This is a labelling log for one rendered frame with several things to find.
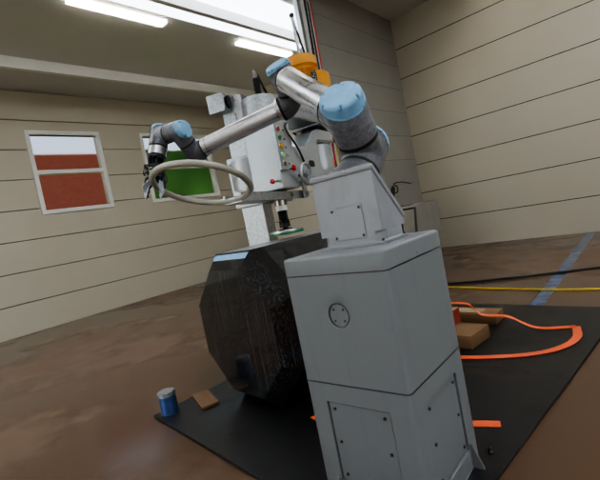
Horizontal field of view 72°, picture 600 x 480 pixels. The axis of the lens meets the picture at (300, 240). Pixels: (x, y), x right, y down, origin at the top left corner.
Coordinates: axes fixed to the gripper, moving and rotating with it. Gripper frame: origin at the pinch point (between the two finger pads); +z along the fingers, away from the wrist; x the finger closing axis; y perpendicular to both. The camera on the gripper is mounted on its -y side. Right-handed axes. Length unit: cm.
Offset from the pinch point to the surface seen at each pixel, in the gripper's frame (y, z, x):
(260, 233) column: -138, -25, 33
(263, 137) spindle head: -34, -52, 47
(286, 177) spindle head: -43, -30, 60
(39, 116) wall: -421, -325, -398
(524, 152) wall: -378, -224, 387
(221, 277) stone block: -39, 31, 26
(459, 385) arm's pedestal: 29, 82, 127
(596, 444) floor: 19, 102, 176
